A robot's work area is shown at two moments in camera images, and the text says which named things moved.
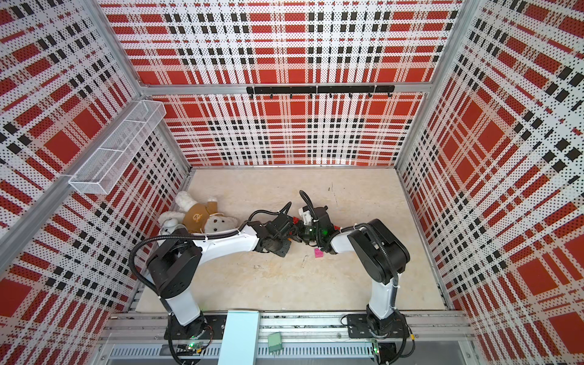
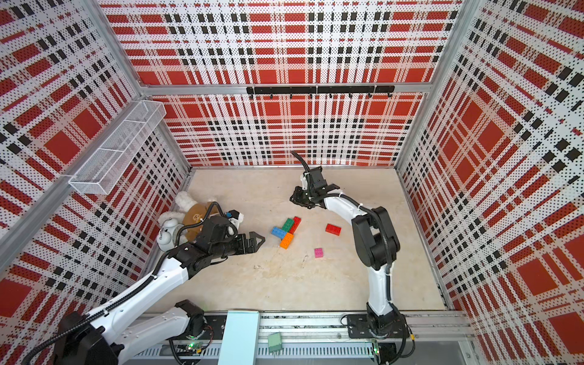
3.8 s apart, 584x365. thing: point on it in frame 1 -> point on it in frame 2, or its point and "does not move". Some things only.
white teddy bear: [195, 218] does not move
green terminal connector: [274, 342] does not move
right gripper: [300, 239] -> [296, 195]
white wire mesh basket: [105, 166] does not move
